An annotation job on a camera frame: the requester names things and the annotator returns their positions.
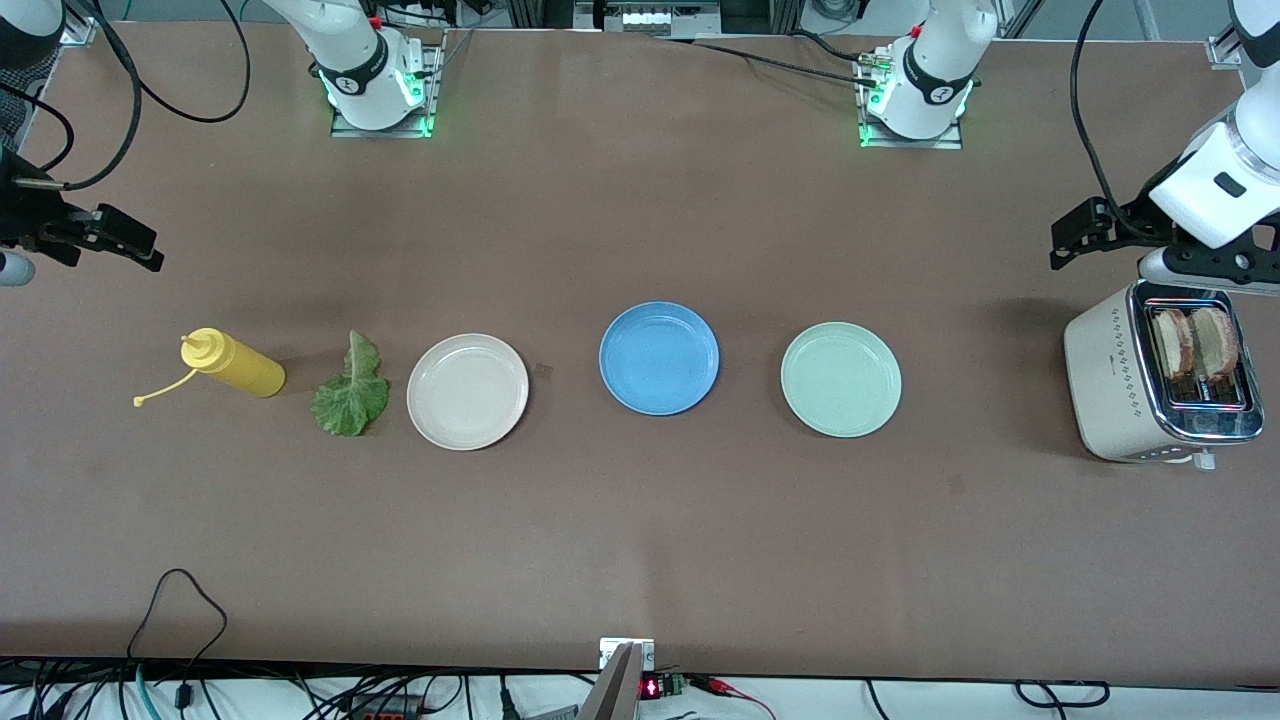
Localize toasted bread slice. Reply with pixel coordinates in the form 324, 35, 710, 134
1190, 305, 1242, 381
1150, 308, 1196, 381

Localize yellow mustard squeeze bottle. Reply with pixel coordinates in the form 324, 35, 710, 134
133, 327, 287, 409

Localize green lettuce leaf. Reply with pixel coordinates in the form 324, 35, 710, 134
310, 330, 391, 438

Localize light green round plate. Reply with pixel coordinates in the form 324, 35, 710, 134
780, 321, 903, 439

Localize beige round plate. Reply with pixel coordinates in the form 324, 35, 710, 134
406, 333, 530, 452

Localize blue round plate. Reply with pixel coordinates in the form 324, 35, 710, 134
598, 301, 721, 417

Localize grey mesh chair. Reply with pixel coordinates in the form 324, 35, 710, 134
0, 45, 56, 151

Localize cream and chrome toaster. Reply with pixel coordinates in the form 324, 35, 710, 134
1063, 278, 1265, 471

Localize metal box with white lights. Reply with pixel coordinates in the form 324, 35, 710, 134
575, 0, 721, 37

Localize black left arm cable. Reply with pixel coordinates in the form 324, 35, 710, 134
1070, 0, 1116, 216

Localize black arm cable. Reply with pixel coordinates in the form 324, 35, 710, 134
0, 0, 251, 191
1070, 0, 1116, 216

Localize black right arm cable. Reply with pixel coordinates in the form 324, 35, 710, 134
0, 0, 251, 191

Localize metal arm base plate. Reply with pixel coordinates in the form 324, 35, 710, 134
330, 30, 446, 139
858, 120, 963, 151

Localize thin black looped cable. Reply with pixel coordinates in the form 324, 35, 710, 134
125, 568, 229, 691

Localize black base power cable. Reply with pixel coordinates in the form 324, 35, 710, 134
650, 30, 886, 91

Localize coiled black cable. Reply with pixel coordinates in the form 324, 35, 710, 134
1015, 680, 1111, 709

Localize black cable bundle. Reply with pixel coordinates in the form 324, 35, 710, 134
0, 655, 601, 720

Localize red clip lead wires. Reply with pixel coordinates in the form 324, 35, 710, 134
688, 675, 779, 720

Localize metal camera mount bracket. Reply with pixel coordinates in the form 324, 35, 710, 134
578, 637, 656, 720

